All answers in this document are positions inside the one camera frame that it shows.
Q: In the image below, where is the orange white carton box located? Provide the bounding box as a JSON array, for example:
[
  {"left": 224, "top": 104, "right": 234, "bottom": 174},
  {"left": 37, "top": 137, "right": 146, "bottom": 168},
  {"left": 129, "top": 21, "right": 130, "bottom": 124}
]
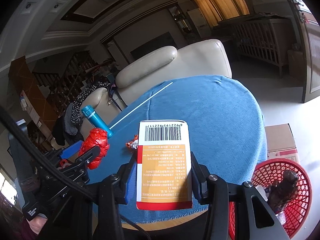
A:
[{"left": 136, "top": 120, "right": 193, "bottom": 211}]

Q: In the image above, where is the black plastic bag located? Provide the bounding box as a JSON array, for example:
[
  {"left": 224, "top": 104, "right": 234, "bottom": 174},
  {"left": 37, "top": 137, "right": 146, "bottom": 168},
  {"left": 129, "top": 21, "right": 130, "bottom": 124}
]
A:
[{"left": 267, "top": 170, "right": 299, "bottom": 214}]

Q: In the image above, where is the small candy wrapper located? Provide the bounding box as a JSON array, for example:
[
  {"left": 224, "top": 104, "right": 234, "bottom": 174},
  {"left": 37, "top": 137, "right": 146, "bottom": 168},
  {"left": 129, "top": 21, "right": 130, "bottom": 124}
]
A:
[{"left": 126, "top": 135, "right": 138, "bottom": 151}]

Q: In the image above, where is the black white dotted garment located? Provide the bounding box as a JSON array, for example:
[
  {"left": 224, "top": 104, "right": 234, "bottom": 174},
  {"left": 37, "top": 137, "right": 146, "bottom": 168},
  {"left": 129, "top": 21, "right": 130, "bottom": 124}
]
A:
[{"left": 71, "top": 81, "right": 111, "bottom": 126}]

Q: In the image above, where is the teal thermos bottle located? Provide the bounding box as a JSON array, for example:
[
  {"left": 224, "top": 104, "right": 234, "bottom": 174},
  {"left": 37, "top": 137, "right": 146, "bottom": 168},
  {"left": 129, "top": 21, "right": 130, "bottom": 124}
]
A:
[{"left": 81, "top": 105, "right": 113, "bottom": 138}]

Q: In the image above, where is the cream leather sofa seat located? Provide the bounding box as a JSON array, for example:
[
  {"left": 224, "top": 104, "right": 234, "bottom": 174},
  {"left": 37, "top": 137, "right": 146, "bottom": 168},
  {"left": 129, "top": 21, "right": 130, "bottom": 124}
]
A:
[{"left": 51, "top": 87, "right": 121, "bottom": 143}]

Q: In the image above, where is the blue tablecloth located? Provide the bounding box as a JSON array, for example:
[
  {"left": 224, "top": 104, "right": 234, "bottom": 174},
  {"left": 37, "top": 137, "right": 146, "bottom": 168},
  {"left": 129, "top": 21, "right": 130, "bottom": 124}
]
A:
[{"left": 88, "top": 75, "right": 267, "bottom": 184}]

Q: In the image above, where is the person's left hand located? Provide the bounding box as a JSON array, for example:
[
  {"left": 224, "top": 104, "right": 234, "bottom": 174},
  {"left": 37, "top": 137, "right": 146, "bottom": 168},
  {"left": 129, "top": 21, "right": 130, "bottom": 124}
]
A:
[{"left": 27, "top": 214, "right": 48, "bottom": 235}]

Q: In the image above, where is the red mesh trash basket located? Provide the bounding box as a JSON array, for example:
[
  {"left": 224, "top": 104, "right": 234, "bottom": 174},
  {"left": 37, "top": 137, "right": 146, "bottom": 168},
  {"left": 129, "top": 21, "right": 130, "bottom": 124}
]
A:
[{"left": 228, "top": 158, "right": 313, "bottom": 240}]

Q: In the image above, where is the white straw stick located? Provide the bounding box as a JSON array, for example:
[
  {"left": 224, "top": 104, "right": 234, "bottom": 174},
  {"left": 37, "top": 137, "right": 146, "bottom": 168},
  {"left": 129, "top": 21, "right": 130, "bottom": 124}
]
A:
[{"left": 110, "top": 82, "right": 173, "bottom": 130}]

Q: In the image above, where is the cream leather armchair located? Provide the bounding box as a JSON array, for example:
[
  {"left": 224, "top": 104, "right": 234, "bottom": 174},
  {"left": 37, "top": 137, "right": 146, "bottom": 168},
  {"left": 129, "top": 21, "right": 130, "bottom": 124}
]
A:
[{"left": 116, "top": 39, "right": 232, "bottom": 105}]

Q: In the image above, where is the cardboard box on floor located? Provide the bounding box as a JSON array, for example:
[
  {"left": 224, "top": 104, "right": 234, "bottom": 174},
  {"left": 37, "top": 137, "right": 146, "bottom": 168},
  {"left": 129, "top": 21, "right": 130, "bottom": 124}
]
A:
[{"left": 265, "top": 124, "right": 299, "bottom": 163}]

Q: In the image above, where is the dark wooden railing cabinet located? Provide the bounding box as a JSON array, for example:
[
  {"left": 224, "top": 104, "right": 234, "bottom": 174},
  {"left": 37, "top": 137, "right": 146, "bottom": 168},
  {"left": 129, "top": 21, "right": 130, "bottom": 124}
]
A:
[{"left": 212, "top": 14, "right": 296, "bottom": 77}]

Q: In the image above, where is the red plastic bag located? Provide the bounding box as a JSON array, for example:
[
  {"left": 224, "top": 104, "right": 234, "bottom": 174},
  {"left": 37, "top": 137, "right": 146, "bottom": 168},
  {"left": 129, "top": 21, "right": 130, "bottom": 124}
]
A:
[{"left": 78, "top": 128, "right": 110, "bottom": 170}]

